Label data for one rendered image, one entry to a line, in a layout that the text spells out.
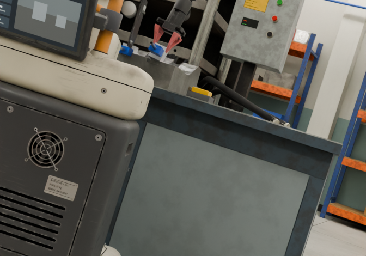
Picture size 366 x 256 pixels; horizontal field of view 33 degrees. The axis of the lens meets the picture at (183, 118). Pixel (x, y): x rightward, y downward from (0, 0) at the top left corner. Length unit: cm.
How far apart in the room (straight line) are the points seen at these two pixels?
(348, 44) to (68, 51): 739
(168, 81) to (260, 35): 95
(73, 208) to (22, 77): 32
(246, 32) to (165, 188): 115
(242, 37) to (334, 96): 555
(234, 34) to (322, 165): 117
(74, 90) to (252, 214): 91
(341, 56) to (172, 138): 659
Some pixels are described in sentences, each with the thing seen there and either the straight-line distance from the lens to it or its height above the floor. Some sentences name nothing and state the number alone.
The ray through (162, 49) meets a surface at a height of 93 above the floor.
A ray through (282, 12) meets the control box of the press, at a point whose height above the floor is 134.
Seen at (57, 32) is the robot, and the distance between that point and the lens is 141.
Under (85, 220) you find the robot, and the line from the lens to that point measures 144.
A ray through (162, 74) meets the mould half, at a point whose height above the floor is 85.
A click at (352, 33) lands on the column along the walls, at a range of 868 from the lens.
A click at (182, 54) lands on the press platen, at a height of 101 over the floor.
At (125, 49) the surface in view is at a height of 89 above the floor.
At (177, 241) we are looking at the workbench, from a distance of 218.
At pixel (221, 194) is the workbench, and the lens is 213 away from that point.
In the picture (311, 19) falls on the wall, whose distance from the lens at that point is 912.
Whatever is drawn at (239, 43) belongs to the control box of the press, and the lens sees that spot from 307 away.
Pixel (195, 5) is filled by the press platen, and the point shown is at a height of 125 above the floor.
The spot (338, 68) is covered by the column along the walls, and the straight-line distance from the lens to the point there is 861.
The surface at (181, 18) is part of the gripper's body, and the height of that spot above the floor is 106.
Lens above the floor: 75
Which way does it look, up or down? 1 degrees down
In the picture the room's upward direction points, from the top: 18 degrees clockwise
